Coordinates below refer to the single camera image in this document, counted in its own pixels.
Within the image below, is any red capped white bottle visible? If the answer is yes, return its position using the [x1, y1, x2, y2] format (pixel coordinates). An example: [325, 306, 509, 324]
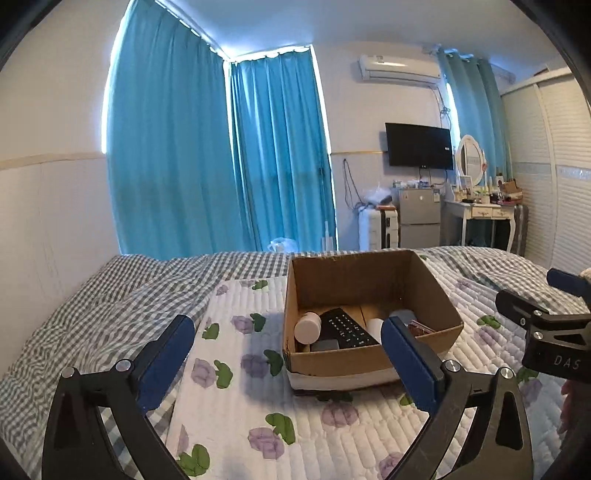
[367, 318, 385, 344]

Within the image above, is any black remote control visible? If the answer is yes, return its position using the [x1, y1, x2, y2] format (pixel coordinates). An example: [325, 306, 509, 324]
[320, 308, 379, 349]

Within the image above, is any white cylindrical bottle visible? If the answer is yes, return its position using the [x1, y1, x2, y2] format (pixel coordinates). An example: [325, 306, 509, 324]
[294, 312, 322, 352]

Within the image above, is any black grey UGREEN charger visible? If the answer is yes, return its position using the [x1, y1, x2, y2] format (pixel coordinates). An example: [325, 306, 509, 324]
[311, 339, 339, 352]

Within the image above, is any person left hand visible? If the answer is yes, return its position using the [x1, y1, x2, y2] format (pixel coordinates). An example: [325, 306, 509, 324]
[558, 380, 580, 435]

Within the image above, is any white dressing table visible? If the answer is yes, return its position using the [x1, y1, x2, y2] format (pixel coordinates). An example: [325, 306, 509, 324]
[444, 200, 516, 252]

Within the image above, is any grey checked bed sheet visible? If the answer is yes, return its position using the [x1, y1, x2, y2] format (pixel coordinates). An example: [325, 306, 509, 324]
[1, 252, 586, 479]

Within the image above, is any grey mini fridge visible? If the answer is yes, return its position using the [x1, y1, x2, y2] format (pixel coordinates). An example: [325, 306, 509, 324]
[398, 188, 441, 249]

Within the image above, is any floral white quilted mat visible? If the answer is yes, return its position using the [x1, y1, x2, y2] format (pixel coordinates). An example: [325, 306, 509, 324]
[165, 247, 562, 479]

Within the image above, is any oval white mirror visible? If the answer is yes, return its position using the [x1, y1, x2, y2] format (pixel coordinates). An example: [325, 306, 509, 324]
[455, 135, 487, 183]

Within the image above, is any white louvred wardrobe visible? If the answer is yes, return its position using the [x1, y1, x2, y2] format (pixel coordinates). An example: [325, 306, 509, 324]
[501, 68, 590, 273]

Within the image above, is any brown cardboard box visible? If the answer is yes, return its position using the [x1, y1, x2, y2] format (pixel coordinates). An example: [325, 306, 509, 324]
[283, 250, 464, 392]

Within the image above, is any white suitcase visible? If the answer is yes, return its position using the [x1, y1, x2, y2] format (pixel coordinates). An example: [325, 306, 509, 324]
[358, 207, 399, 251]

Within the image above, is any blue curtain right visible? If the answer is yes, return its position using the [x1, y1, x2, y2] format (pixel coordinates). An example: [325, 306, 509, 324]
[437, 48, 511, 179]

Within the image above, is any blue curtain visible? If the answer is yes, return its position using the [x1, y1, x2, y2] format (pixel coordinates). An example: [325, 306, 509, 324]
[229, 47, 337, 252]
[105, 1, 249, 260]
[437, 48, 511, 179]

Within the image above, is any white air conditioner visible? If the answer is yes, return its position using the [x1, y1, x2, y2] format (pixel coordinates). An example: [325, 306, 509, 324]
[359, 55, 441, 85]

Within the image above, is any clear water jug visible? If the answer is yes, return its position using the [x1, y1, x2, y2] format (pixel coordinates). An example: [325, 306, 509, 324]
[267, 237, 300, 254]

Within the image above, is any blue curtain middle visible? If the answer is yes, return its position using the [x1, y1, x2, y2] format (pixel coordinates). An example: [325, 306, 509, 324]
[229, 47, 337, 252]

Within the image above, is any blue curtain left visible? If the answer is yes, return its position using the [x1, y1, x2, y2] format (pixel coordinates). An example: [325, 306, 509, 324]
[105, 1, 249, 260]

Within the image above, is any black wall television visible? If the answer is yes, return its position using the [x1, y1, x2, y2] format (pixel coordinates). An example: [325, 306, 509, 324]
[386, 123, 454, 170]

